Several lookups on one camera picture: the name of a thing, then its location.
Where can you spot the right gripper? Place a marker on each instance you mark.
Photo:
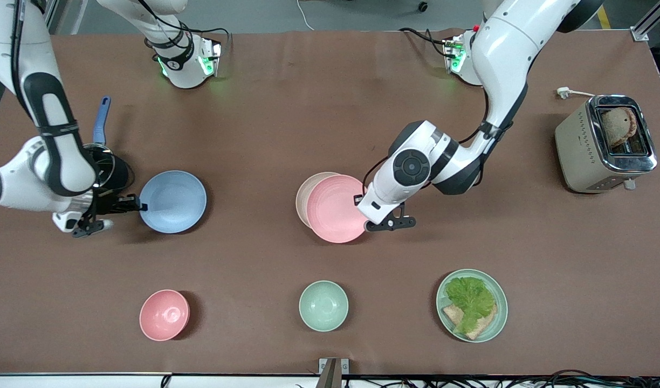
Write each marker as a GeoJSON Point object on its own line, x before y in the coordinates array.
{"type": "Point", "coordinates": [112, 204]}

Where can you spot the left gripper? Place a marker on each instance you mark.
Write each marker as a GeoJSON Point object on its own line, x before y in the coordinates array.
{"type": "Point", "coordinates": [357, 199]}

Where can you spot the shallow pink bowl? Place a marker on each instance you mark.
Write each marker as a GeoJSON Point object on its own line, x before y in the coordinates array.
{"type": "Point", "coordinates": [335, 210]}

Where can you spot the shallow blue bowl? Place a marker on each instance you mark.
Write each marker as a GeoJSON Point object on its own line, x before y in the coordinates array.
{"type": "Point", "coordinates": [173, 202]}

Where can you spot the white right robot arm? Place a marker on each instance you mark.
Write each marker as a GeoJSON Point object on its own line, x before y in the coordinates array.
{"type": "Point", "coordinates": [6, 48]}

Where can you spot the shallow beige bowl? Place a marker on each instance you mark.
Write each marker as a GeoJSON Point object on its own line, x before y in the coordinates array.
{"type": "Point", "coordinates": [303, 196]}

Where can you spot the small deep green bowl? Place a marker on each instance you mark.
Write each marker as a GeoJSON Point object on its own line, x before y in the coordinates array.
{"type": "Point", "coordinates": [323, 305]}

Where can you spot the green lettuce leaf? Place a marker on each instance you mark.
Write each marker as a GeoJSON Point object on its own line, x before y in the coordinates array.
{"type": "Point", "coordinates": [470, 299]}

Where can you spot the toasted bread slice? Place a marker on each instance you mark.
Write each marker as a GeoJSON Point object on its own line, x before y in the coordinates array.
{"type": "Point", "coordinates": [453, 314]}

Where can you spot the small deep pink bowl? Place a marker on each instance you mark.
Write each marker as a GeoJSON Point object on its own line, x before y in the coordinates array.
{"type": "Point", "coordinates": [164, 315]}

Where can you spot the green plate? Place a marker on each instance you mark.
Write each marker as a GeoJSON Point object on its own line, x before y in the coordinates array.
{"type": "Point", "coordinates": [500, 310]}

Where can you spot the beige chrome toaster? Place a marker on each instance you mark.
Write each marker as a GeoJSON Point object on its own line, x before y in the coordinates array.
{"type": "Point", "coordinates": [578, 145]}

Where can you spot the black caster wheel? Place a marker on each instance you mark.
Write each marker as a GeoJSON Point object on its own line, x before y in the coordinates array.
{"type": "Point", "coordinates": [423, 6]}

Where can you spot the round brown bread slice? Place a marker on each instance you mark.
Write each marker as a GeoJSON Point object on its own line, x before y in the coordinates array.
{"type": "Point", "coordinates": [616, 126]}

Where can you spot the metal table bracket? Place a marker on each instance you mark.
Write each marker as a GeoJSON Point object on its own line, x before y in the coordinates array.
{"type": "Point", "coordinates": [332, 373]}

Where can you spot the aluminium frame profile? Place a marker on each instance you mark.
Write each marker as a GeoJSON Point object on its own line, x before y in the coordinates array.
{"type": "Point", "coordinates": [57, 16]}
{"type": "Point", "coordinates": [651, 21]}

